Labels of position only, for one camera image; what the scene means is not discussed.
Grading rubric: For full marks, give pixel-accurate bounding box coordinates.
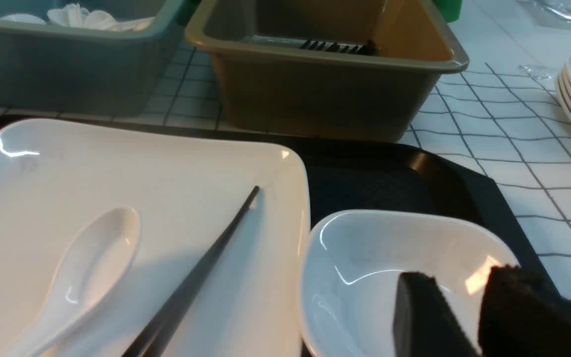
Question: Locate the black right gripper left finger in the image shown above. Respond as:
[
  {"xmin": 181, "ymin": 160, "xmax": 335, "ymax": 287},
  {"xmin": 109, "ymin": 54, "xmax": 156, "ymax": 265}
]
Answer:
[{"xmin": 393, "ymin": 272, "xmax": 479, "ymax": 357}]

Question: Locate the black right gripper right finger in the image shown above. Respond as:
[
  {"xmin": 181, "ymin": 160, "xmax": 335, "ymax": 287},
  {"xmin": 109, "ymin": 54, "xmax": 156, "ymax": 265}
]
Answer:
[{"xmin": 478, "ymin": 266, "xmax": 571, "ymax": 357}]

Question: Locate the small white square bowl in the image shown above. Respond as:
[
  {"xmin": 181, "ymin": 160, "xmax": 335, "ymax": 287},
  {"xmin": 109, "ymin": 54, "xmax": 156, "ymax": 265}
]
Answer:
[{"xmin": 298, "ymin": 210, "xmax": 519, "ymax": 357}]

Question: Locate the black chopstick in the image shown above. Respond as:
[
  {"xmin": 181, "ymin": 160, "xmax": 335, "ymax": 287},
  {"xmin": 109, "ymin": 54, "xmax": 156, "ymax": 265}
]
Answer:
[
  {"xmin": 122, "ymin": 186, "xmax": 260, "ymax": 357},
  {"xmin": 140, "ymin": 298, "xmax": 193, "ymax": 357}
]

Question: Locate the white ceramic soup spoon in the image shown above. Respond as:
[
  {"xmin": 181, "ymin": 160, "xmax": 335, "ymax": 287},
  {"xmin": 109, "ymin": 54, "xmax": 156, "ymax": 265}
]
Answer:
[{"xmin": 1, "ymin": 206, "xmax": 141, "ymax": 357}]

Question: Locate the large white square plate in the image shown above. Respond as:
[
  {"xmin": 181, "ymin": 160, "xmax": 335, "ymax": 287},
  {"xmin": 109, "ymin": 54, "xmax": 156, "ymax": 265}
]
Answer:
[{"xmin": 0, "ymin": 118, "xmax": 310, "ymax": 357}]

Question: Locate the black serving tray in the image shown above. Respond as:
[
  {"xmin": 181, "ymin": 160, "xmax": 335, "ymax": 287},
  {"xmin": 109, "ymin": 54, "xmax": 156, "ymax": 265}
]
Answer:
[{"xmin": 0, "ymin": 115, "xmax": 571, "ymax": 357}]

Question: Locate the brown plastic bin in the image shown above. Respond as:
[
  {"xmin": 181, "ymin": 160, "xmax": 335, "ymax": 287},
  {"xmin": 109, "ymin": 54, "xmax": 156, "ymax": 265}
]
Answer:
[{"xmin": 185, "ymin": 0, "xmax": 469, "ymax": 142}]

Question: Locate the bundle of black chopsticks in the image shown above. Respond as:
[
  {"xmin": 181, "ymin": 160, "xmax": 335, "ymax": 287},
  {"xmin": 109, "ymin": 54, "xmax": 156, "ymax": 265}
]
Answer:
[{"xmin": 299, "ymin": 39, "xmax": 378, "ymax": 56}]

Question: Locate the clear plastic bag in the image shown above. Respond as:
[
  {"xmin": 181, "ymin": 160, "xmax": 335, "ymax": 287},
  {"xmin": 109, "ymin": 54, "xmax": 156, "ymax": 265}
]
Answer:
[{"xmin": 517, "ymin": 0, "xmax": 571, "ymax": 29}]

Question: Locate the green backdrop cloth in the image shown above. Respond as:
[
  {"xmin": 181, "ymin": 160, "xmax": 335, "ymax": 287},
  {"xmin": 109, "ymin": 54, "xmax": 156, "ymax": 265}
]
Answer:
[{"xmin": 432, "ymin": 0, "xmax": 463, "ymax": 23}]

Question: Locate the teal plastic bin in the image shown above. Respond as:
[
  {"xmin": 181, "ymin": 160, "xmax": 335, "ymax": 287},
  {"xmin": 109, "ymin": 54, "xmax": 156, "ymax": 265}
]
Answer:
[{"xmin": 0, "ymin": 0, "xmax": 188, "ymax": 116}]

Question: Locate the pile of white spoons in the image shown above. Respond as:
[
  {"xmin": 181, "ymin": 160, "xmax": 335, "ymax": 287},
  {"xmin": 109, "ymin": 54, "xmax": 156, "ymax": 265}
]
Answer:
[{"xmin": 0, "ymin": 0, "xmax": 162, "ymax": 32}]

